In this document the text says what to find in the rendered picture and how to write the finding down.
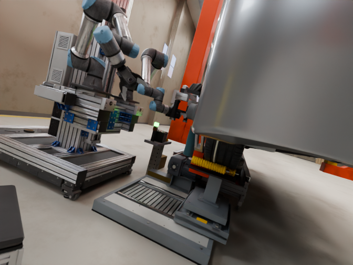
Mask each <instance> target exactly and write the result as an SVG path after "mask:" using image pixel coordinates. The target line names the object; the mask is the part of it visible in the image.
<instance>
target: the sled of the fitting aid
mask: <svg viewBox="0 0 353 265"><path fill-rule="evenodd" d="M192 191H193V189H192ZM192 191H191V192H190V193H189V195H190V194H191V193H192ZM189 195H188V196H187V197H186V198H185V200H184V201H183V202H182V203H181V205H180V206H179V208H178V209H177V210H176V212H175V216H174V219H173V221H175V222H177V223H179V224H181V225H183V226H185V227H188V228H190V229H192V230H194V231H196V232H199V233H201V234H203V235H205V236H207V237H209V238H211V239H214V240H216V241H218V242H220V243H222V244H225V245H226V242H227V239H228V236H229V231H230V216H231V204H230V203H229V210H228V215H227V222H226V225H225V226H224V225H222V224H220V223H218V222H215V221H213V220H211V219H208V218H206V217H204V216H201V215H198V214H197V213H194V212H192V211H189V210H187V209H185V208H183V205H184V202H185V201H186V200H187V198H188V197H189Z"/></svg>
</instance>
